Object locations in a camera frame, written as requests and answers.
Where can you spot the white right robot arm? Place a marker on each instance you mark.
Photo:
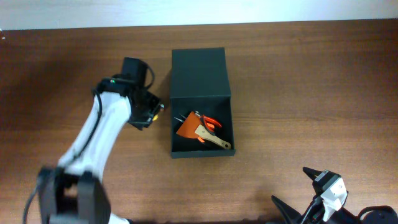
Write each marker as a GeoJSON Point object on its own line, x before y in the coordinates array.
{"type": "Point", "coordinates": [382, 214]}

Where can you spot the small red diagonal cutters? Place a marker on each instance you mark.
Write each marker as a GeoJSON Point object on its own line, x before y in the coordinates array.
{"type": "Point", "coordinates": [210, 124]}

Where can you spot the black open storage box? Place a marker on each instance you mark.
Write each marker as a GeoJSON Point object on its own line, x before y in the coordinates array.
{"type": "Point", "coordinates": [199, 82]}

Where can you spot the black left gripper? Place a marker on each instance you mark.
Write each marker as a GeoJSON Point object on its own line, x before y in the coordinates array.
{"type": "Point", "coordinates": [140, 122]}

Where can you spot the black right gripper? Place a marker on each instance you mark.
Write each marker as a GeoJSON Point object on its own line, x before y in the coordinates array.
{"type": "Point", "coordinates": [291, 215]}

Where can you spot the orange scraper wooden handle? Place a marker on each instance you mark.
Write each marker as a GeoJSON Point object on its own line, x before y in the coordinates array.
{"type": "Point", "coordinates": [203, 128]}

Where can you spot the orange black needle-nose pliers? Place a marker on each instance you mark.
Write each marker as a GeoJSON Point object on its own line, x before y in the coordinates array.
{"type": "Point", "coordinates": [188, 126]}

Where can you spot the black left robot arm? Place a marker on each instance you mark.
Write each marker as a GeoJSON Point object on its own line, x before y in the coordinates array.
{"type": "Point", "coordinates": [72, 192]}

